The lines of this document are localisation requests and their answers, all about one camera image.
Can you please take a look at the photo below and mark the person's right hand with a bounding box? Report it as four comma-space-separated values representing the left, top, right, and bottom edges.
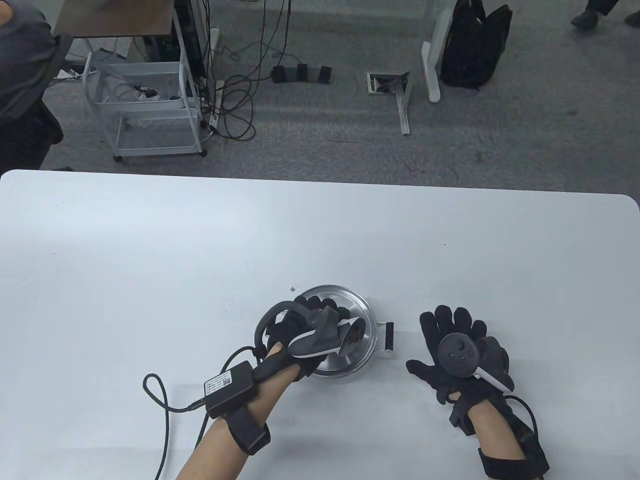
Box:
406, 305, 516, 427

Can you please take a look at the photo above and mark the black backpack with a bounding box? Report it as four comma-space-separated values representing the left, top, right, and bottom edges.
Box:
439, 0, 514, 92

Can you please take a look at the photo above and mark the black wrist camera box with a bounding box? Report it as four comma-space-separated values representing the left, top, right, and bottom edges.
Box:
202, 362, 261, 420

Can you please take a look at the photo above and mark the brown wooden desk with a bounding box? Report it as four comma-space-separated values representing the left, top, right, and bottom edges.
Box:
52, 0, 177, 39

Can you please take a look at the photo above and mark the person's right forearm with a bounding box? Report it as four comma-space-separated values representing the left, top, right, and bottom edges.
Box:
470, 397, 531, 461

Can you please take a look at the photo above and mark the grey glove-mounted controller with ring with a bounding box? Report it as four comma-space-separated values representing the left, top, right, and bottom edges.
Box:
254, 300, 365, 360

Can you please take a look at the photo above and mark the white wire utility cart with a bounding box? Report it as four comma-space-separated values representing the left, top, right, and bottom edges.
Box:
82, 47, 208, 162

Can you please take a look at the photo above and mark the black computer tower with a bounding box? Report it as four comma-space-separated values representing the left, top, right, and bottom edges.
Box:
172, 0, 212, 81

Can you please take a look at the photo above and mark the silver floor socket box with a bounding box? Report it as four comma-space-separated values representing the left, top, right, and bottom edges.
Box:
366, 71, 414, 136

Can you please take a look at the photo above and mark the power strip with black adapters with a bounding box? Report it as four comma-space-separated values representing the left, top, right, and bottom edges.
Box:
271, 63, 334, 85

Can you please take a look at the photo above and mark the white desk leg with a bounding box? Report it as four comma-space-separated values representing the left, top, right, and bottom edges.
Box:
420, 0, 459, 104

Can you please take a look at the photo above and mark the person's left forearm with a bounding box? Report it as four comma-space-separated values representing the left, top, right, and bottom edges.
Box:
175, 367, 301, 480

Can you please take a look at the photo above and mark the black wrist strap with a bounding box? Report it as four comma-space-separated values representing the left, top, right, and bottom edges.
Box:
227, 406, 272, 455

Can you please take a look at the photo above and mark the black round glove-mounted controller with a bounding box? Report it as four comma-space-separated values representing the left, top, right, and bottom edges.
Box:
437, 331, 515, 393

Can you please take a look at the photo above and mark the tangle of black floor cables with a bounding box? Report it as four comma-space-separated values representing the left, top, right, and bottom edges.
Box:
199, 0, 293, 142

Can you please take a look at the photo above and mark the black camera cable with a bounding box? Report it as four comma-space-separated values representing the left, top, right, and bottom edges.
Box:
142, 346, 262, 480

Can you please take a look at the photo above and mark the black padded wrist band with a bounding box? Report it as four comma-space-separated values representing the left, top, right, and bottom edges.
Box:
477, 392, 551, 480

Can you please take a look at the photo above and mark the person's left hand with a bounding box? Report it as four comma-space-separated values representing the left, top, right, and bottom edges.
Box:
252, 295, 352, 383

